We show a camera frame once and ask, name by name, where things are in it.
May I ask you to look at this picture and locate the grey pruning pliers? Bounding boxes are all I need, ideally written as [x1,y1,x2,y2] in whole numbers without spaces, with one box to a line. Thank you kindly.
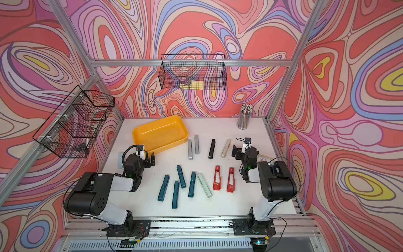
[194,134,200,154]
[187,139,193,160]

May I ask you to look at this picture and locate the beige pruning pliers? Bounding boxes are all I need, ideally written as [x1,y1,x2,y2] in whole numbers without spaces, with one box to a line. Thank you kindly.
[220,139,231,158]

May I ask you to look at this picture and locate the red pliers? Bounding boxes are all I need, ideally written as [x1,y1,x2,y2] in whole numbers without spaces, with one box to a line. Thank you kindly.
[213,165,221,191]
[227,168,235,193]

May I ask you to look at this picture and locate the teal pliers far left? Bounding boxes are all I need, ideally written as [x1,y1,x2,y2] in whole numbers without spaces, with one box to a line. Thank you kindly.
[157,175,170,202]

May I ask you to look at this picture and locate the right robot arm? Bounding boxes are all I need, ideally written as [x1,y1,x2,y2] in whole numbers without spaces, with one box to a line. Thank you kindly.
[232,138,298,235]

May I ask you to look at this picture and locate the teal pliers lower middle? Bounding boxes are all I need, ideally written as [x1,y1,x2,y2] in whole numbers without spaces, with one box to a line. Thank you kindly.
[172,181,180,209]

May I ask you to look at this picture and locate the teal pliers upper middle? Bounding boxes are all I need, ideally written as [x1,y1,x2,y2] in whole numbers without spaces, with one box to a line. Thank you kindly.
[176,165,186,189]

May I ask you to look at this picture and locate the black wire basket back wall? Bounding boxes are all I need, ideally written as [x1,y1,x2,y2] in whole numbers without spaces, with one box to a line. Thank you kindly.
[158,53,227,90]

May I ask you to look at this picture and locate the teal pliers right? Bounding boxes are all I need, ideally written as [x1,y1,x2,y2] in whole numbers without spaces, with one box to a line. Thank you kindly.
[188,171,196,198]

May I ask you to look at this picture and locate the red pliers right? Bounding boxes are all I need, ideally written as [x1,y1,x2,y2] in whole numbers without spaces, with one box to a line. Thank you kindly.
[227,168,235,193]

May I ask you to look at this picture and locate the black pruning pliers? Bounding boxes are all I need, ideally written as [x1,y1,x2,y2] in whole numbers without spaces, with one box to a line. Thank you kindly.
[208,139,216,159]

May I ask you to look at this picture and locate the teal pliers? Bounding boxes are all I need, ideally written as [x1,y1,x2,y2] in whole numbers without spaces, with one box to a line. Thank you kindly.
[176,165,186,189]
[172,181,180,209]
[188,171,196,198]
[157,175,170,202]

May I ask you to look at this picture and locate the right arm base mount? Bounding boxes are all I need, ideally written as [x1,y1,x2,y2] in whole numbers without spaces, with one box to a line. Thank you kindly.
[229,218,276,237]

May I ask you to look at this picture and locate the black wire basket left wall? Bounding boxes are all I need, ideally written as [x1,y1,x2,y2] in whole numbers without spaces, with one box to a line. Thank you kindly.
[33,86,115,159]

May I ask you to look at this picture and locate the yellow plastic storage tray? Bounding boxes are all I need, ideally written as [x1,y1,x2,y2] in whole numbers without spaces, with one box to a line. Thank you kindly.
[132,115,189,154]

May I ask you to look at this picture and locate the red pliers left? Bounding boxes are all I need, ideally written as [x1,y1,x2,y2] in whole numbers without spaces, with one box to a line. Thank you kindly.
[213,165,221,191]

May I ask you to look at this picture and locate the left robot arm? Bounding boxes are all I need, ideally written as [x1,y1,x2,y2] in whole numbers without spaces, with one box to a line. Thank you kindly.
[63,144,155,237]

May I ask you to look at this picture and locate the light green pliers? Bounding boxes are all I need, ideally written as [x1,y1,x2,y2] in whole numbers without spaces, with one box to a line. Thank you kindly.
[197,173,213,198]

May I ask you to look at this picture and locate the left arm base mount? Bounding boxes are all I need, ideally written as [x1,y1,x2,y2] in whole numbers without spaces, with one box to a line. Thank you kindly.
[102,219,151,238]

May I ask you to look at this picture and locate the pencil holder cup with pencils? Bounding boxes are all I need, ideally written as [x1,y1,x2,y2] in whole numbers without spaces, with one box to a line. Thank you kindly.
[237,104,254,130]

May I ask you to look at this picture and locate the black wire basket wall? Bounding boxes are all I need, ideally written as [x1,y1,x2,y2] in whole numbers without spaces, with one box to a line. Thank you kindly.
[33,86,115,159]
[158,53,227,90]

